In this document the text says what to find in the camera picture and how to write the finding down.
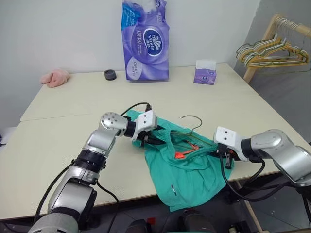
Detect black tape roll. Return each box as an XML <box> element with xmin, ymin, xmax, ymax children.
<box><xmin>104</xmin><ymin>69</ymin><xmax>118</xmax><ymax>82</ymax></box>

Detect green shirt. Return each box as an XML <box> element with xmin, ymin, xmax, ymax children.
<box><xmin>126</xmin><ymin>109</ymin><xmax>236</xmax><ymax>212</ymax></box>

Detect light wooden clothes rack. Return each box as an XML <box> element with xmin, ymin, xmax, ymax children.
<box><xmin>242</xmin><ymin>13</ymin><xmax>311</xmax><ymax>82</ymax></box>

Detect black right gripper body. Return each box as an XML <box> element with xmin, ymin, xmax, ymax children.
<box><xmin>214</xmin><ymin>144</ymin><xmax>241</xmax><ymax>170</ymax></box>

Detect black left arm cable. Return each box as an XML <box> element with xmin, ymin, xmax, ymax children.
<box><xmin>33</xmin><ymin>102</ymin><xmax>153</xmax><ymax>222</ymax></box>

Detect pink cloth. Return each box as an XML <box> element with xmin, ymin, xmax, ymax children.
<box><xmin>39</xmin><ymin>68</ymin><xmax>71</xmax><ymax>88</ymax></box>

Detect dark rounded shape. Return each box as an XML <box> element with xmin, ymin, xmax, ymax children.
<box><xmin>179</xmin><ymin>209</ymin><xmax>210</xmax><ymax>233</ymax></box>
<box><xmin>127</xmin><ymin>219</ymin><xmax>149</xmax><ymax>233</ymax></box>

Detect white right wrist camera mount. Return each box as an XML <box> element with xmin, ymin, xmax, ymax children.
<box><xmin>213</xmin><ymin>126</ymin><xmax>244</xmax><ymax>149</ymax></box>

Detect small purple tissue pack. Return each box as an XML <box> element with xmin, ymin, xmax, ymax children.
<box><xmin>193</xmin><ymin>59</ymin><xmax>217</xmax><ymax>86</ymax></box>

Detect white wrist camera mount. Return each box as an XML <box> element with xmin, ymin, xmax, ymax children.
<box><xmin>132</xmin><ymin>110</ymin><xmax>159</xmax><ymax>142</ymax></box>
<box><xmin>213</xmin><ymin>126</ymin><xmax>244</xmax><ymax>149</ymax></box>

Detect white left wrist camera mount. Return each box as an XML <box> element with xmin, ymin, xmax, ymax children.
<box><xmin>132</xmin><ymin>110</ymin><xmax>159</xmax><ymax>142</ymax></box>

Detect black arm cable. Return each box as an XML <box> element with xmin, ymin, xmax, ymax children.
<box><xmin>218</xmin><ymin>154</ymin><xmax>266</xmax><ymax>202</ymax></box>
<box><xmin>33</xmin><ymin>102</ymin><xmax>153</xmax><ymax>222</ymax></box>

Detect light wooden table leg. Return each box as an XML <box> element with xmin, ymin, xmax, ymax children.
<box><xmin>236</xmin><ymin>181</ymin><xmax>263</xmax><ymax>233</ymax></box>

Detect large purple tissue pack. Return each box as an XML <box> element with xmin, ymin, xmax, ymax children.
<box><xmin>119</xmin><ymin>0</ymin><xmax>170</xmax><ymax>83</ymax></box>

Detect thin wire clothes hanger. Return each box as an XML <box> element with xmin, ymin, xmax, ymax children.
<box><xmin>170</xmin><ymin>115</ymin><xmax>218</xmax><ymax>160</ymax></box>

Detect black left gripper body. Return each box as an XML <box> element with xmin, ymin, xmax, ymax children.
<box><xmin>138</xmin><ymin>126</ymin><xmax>161</xmax><ymax>149</ymax></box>

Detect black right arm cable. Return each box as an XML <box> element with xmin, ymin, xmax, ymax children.
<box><xmin>218</xmin><ymin>154</ymin><xmax>266</xmax><ymax>202</ymax></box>

